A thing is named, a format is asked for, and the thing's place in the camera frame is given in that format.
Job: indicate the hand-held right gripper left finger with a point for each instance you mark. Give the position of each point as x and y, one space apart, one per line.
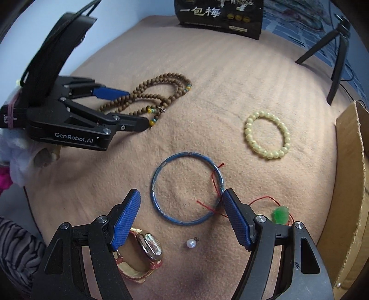
126 219

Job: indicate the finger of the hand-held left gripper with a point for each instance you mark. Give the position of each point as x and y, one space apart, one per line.
111 93
132 123

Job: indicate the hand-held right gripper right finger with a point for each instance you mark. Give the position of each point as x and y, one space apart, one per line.
235 219

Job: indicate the blue bangle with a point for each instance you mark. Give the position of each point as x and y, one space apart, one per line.
154 189

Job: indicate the white pearl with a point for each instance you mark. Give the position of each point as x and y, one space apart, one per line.
190 244

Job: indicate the cardboard box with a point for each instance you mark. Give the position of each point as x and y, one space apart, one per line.
351 173

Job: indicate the person's left forearm white sleeve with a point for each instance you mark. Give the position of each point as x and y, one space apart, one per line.
18 161

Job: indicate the person's left hand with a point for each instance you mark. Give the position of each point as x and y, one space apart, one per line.
46 157

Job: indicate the pink cloth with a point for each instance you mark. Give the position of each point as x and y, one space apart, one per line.
3 181

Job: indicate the striped grey clothing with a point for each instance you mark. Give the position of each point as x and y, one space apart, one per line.
17 253

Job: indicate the black printed bag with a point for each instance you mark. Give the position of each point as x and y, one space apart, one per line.
201 14

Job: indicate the blue patterned bedsheet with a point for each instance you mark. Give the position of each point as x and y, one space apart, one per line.
288 31

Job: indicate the black tripod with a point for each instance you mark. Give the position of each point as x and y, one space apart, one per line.
338 57

